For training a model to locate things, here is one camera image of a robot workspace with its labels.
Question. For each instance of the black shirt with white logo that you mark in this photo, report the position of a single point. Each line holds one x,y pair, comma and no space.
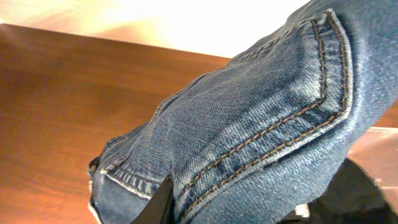
352,197

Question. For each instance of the blue denim jeans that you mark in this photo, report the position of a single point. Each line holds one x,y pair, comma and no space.
250,141

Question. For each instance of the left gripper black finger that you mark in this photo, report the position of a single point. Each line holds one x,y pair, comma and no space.
160,209

